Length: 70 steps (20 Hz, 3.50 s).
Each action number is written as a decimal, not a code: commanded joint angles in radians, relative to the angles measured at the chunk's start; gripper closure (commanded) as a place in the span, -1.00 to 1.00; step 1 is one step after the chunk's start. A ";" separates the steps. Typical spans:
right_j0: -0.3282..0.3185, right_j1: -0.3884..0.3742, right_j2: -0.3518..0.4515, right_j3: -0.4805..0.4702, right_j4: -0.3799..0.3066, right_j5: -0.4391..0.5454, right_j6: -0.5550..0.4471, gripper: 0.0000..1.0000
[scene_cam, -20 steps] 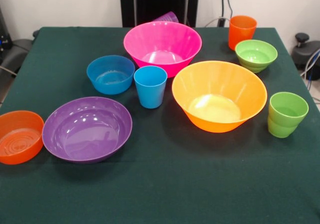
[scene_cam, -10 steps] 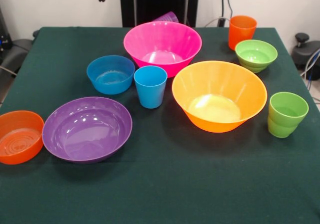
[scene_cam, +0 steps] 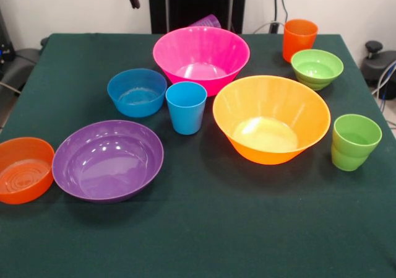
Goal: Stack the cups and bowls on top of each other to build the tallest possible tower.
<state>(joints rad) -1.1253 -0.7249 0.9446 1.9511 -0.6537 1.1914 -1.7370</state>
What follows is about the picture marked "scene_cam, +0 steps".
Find blue plastic cup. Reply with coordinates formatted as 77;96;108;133
165;81;208;136

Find grey cable with plug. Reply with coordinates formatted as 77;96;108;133
252;20;285;35

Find pink plastic bowl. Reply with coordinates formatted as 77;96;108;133
152;26;251;97

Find blue plastic bowl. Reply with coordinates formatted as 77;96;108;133
107;68;168;118

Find green plastic bowl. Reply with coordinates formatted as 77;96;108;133
290;49;345;91

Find dark green tablecloth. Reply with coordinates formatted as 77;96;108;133
0;33;396;278

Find dark equipment box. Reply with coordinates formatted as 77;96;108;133
0;8;16;66

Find orange plastic bowl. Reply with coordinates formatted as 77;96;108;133
0;137;55;206

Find purple plastic bowl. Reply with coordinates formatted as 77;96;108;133
51;119;165;205

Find orange plastic cup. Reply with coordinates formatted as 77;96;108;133
282;19;319;63

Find yellow plastic bowl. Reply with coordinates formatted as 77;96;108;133
212;75;332;166

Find blue and white cables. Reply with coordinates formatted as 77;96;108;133
371;59;396;111

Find purple plastic cup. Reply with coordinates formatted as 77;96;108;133
188;14;222;30

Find green plastic cup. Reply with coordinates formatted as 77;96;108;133
330;114;383;172

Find grey chair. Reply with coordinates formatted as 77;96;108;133
0;47;41;96

